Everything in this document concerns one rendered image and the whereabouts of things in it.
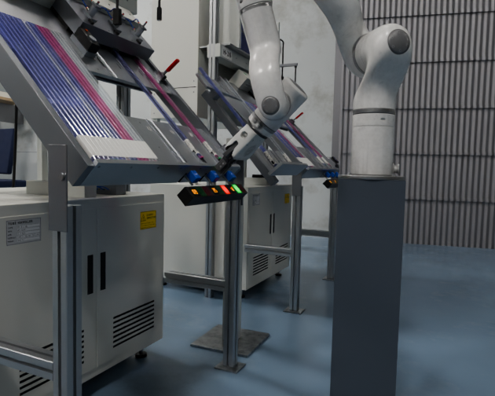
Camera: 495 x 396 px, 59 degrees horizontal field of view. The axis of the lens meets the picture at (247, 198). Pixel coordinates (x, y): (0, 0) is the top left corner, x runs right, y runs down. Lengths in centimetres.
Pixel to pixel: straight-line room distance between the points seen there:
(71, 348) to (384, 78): 101
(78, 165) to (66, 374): 42
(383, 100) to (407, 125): 340
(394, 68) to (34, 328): 118
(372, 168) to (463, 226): 355
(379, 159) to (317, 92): 354
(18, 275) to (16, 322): 12
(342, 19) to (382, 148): 37
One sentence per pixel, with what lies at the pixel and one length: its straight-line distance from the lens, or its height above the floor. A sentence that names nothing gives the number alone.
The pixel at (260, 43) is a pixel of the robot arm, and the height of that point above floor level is 105.
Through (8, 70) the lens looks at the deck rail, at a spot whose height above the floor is 92.
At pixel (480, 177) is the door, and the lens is 478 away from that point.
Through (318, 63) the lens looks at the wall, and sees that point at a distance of 484.
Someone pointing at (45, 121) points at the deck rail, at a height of 81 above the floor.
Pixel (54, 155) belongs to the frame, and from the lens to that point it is 93.
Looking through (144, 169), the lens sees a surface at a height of 71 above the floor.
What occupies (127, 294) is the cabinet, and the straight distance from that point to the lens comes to 157.
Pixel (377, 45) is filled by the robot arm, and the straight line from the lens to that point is 126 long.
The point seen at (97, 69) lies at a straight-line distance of 138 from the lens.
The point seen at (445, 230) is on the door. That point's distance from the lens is 475.
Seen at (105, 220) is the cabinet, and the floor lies 55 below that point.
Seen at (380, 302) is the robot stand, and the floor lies 36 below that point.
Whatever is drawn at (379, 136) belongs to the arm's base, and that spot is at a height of 82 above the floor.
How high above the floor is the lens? 72
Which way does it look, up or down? 4 degrees down
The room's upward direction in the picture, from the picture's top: 1 degrees clockwise
